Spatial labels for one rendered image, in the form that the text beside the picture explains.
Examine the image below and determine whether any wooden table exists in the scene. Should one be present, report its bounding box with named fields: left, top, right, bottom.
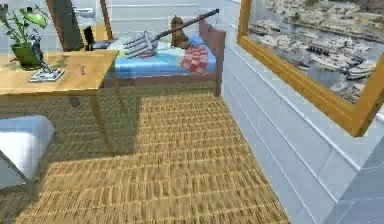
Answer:
left=0, top=49, right=130, bottom=155

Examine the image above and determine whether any bed with blue cover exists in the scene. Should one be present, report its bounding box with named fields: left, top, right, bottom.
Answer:
left=102, top=18, right=227, bottom=98

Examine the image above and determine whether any dark grey room door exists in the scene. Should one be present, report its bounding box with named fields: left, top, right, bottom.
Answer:
left=45, top=0, right=85, bottom=53

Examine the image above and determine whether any wooden framed harbour picture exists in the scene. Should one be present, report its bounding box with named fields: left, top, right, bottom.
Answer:
left=236, top=0, right=384, bottom=139

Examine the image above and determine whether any green house plant in pot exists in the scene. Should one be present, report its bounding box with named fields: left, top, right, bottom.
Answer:
left=0, top=3, right=51, bottom=70

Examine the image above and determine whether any red checked cloth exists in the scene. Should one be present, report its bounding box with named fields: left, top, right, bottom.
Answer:
left=180, top=44, right=211, bottom=75

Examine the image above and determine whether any dark flat laptop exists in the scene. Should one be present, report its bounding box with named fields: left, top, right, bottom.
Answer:
left=92, top=39, right=113, bottom=51

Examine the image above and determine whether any brown teddy bear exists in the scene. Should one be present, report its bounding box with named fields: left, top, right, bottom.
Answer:
left=170, top=15, right=192, bottom=50

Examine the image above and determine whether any small black upright object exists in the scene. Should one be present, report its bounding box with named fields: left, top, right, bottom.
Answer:
left=82, top=25, right=96, bottom=52

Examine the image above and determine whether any grey statuette on base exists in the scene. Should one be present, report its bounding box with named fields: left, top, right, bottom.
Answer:
left=28, top=29, right=66, bottom=84

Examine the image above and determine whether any white sink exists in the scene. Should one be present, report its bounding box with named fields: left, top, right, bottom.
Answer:
left=73, top=7, right=96, bottom=19

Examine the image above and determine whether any pale grey seat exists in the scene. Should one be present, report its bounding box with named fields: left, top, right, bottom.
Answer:
left=0, top=114, right=56, bottom=194

